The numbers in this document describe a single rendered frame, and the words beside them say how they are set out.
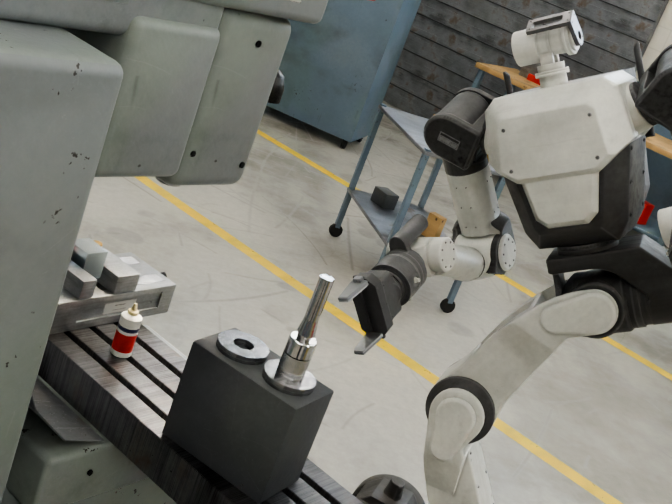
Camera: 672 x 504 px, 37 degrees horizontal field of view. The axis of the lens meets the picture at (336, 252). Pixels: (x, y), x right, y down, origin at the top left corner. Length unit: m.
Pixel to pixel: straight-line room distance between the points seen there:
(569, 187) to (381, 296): 0.41
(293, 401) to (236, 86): 0.53
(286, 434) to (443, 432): 0.53
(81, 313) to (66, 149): 0.70
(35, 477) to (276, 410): 0.45
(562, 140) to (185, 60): 0.70
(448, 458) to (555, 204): 0.56
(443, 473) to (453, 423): 0.13
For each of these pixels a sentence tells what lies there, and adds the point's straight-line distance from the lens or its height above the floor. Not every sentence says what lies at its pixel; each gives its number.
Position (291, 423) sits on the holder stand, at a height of 1.09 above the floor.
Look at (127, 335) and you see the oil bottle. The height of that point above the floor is 0.98.
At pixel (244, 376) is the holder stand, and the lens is 1.61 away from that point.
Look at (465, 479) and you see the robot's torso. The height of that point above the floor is 0.86.
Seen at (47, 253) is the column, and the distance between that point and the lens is 1.39.
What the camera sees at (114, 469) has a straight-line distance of 1.89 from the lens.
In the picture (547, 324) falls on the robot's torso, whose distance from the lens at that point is 1.94.
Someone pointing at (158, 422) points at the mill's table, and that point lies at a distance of 1.78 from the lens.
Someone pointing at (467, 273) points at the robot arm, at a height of 1.26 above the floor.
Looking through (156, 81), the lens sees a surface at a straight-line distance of 1.53.
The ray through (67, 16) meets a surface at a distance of 1.41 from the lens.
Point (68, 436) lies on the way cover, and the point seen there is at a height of 0.87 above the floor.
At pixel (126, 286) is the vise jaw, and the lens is 2.01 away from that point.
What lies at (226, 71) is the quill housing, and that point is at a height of 1.53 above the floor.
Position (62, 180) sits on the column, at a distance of 1.35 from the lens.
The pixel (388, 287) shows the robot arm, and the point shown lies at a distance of 1.75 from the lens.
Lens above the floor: 1.86
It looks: 19 degrees down
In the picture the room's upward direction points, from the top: 21 degrees clockwise
